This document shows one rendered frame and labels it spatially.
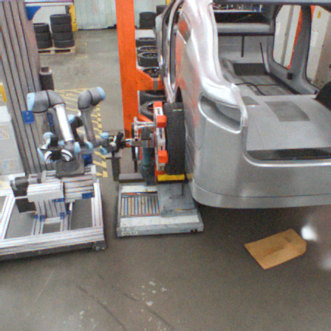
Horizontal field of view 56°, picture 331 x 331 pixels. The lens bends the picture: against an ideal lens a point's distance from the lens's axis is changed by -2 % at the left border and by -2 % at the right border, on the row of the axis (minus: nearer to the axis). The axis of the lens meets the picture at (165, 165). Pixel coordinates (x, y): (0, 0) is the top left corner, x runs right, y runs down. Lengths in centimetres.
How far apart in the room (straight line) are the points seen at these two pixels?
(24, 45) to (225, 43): 354
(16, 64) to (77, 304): 183
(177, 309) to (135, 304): 33
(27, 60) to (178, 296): 208
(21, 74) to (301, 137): 231
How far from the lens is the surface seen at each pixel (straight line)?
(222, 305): 264
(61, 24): 1089
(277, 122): 302
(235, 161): 192
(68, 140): 224
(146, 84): 521
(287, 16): 816
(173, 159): 262
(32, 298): 284
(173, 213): 313
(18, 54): 248
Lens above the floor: 216
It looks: 32 degrees down
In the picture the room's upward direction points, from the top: straight up
